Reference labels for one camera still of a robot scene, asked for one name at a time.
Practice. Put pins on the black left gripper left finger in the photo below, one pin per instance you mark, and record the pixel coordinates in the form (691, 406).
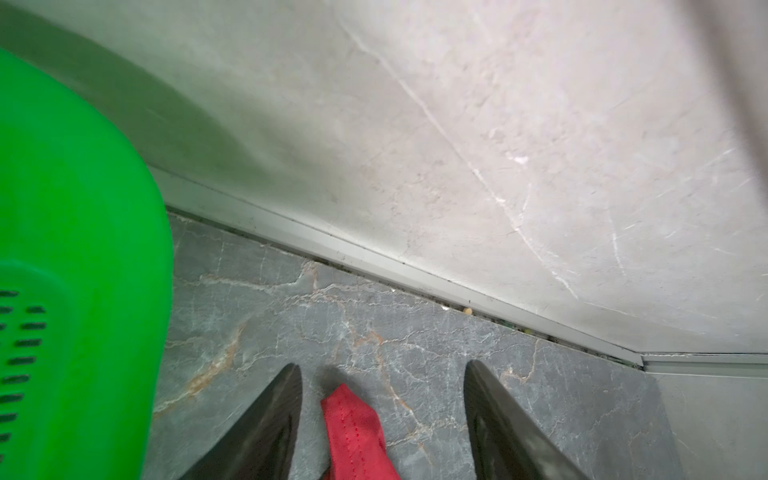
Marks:
(261, 443)

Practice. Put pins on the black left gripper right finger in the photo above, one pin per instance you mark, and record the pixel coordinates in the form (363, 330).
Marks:
(505, 442)

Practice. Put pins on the red t shirt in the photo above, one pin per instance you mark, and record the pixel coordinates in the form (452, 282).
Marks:
(356, 441)

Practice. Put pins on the green plastic basket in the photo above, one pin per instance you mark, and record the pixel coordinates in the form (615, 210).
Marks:
(86, 286)

